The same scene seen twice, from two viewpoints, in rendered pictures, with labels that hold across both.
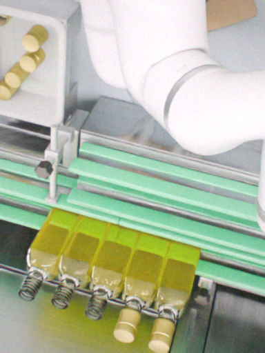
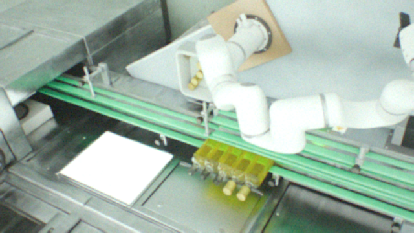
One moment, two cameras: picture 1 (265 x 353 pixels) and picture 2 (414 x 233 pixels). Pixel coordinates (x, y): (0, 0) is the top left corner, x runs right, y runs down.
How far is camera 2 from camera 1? 0.71 m
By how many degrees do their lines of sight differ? 19
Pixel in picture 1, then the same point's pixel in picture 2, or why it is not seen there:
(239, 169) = not seen: hidden behind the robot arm
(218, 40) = (279, 63)
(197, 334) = (272, 202)
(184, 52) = (221, 76)
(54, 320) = (206, 188)
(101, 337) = (225, 197)
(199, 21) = (226, 66)
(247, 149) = not seen: hidden behind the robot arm
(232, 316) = (294, 197)
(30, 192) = (198, 131)
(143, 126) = not seen: hidden behind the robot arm
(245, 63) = (292, 73)
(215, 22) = (274, 55)
